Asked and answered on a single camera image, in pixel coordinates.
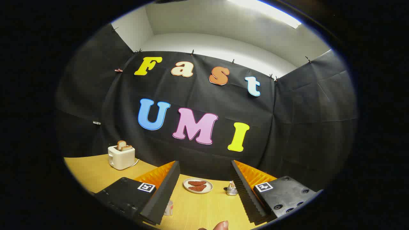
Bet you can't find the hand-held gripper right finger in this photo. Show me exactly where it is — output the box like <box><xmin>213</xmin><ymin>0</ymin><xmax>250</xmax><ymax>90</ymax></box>
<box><xmin>230</xmin><ymin>160</ymin><xmax>323</xmax><ymax>225</ymax></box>

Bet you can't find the white round plate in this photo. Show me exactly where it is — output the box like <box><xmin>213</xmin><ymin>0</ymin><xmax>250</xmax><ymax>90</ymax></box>
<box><xmin>183</xmin><ymin>178</ymin><xmax>213</xmax><ymax>194</ymax></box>

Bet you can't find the wooden table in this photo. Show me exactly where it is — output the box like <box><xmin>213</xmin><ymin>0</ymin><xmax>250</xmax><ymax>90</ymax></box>
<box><xmin>64</xmin><ymin>154</ymin><xmax>269</xmax><ymax>230</ymax></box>

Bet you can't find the cream toaster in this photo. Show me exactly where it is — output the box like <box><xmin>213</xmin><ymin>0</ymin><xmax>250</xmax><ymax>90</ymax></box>
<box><xmin>108</xmin><ymin>145</ymin><xmax>135</xmax><ymax>170</ymax></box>

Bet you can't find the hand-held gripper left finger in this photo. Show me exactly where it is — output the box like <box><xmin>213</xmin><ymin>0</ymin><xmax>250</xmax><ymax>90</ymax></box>
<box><xmin>94</xmin><ymin>160</ymin><xmax>181</xmax><ymax>226</ymax></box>

